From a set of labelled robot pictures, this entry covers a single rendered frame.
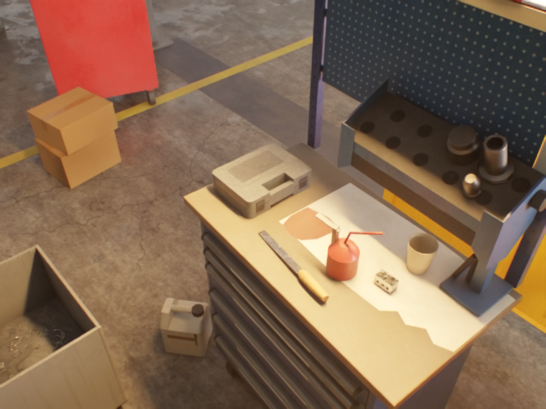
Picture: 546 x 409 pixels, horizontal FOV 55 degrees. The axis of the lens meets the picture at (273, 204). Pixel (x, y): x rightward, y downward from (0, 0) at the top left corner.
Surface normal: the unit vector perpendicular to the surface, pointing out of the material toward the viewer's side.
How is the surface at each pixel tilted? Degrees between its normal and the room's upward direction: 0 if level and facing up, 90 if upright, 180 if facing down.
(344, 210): 0
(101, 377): 90
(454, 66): 90
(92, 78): 90
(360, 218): 0
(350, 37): 90
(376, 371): 0
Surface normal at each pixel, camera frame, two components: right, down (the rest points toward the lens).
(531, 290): -0.75, 0.44
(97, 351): 0.66, 0.50
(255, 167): 0.00, -0.75
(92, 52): 0.39, 0.61
